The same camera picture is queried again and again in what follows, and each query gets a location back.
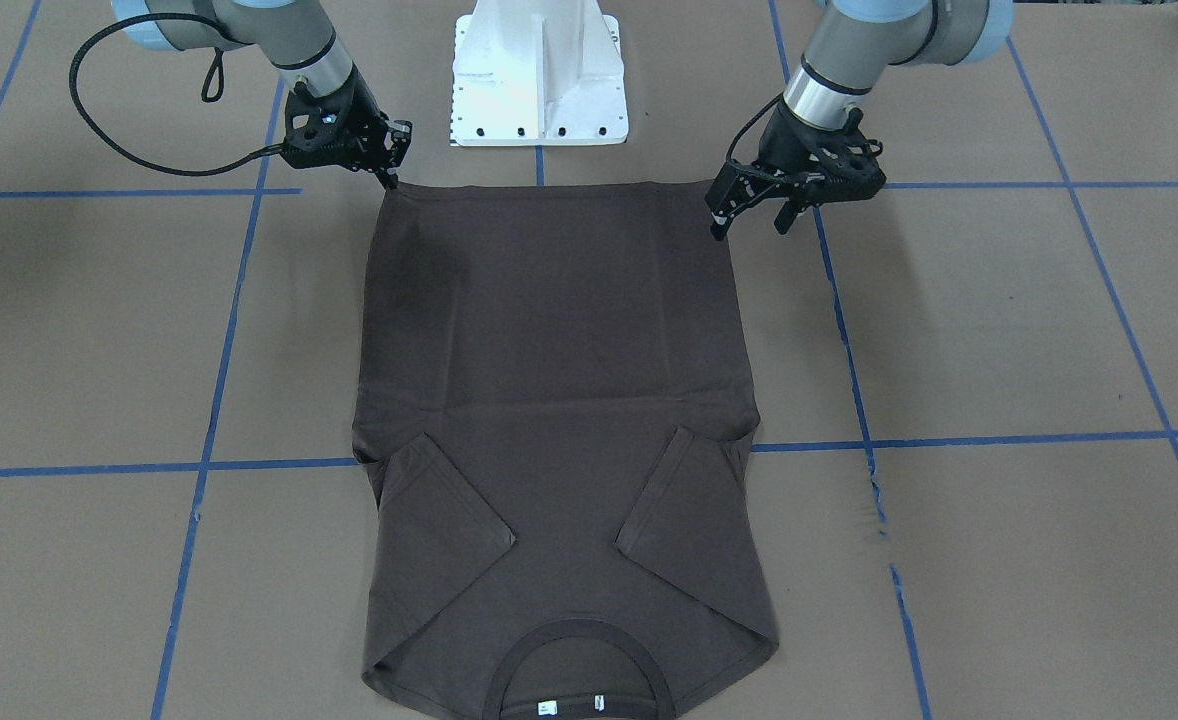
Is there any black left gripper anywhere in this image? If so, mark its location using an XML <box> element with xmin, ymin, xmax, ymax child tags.
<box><xmin>704</xmin><ymin>104</ymin><xmax>887</xmax><ymax>242</ymax></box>

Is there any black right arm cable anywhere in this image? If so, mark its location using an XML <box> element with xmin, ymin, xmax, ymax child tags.
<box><xmin>68</xmin><ymin>12</ymin><xmax>286</xmax><ymax>179</ymax></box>

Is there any dark brown t-shirt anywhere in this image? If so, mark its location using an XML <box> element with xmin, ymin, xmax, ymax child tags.
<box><xmin>353</xmin><ymin>181</ymin><xmax>777</xmax><ymax>719</ymax></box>

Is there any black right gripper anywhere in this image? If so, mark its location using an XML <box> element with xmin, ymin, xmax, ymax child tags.
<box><xmin>282</xmin><ymin>72</ymin><xmax>412</xmax><ymax>191</ymax></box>

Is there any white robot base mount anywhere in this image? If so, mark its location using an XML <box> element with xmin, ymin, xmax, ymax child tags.
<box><xmin>449</xmin><ymin>1</ymin><xmax>630</xmax><ymax>147</ymax></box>

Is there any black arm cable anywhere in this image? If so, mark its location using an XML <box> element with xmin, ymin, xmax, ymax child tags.
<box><xmin>727</xmin><ymin>95</ymin><xmax>785</xmax><ymax>171</ymax></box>
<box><xmin>68</xmin><ymin>12</ymin><xmax>286</xmax><ymax>179</ymax></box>

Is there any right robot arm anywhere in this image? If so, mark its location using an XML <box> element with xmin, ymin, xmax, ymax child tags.
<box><xmin>70</xmin><ymin>1</ymin><xmax>412</xmax><ymax>190</ymax></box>

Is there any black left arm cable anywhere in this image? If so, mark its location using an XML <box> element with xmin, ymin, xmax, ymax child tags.
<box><xmin>727</xmin><ymin>95</ymin><xmax>785</xmax><ymax>171</ymax></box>

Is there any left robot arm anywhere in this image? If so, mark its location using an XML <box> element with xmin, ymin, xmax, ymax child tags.
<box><xmin>704</xmin><ymin>1</ymin><xmax>1014</xmax><ymax>242</ymax></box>

